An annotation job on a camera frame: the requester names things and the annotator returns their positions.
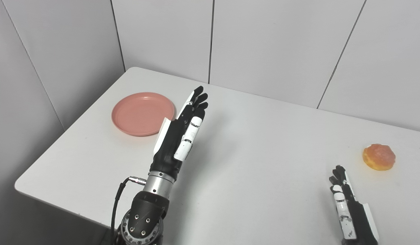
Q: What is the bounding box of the golden cream puff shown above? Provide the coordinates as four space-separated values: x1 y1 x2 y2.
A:
362 144 396 171

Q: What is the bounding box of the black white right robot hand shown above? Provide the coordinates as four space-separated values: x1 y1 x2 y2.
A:
329 165 380 245

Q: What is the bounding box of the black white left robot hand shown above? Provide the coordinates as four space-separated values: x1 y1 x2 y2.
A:
149 86 209 181

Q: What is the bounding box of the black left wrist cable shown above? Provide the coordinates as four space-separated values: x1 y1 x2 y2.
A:
110 176 147 245

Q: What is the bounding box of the pink round plate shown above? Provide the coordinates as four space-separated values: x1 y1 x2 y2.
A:
111 92 175 137

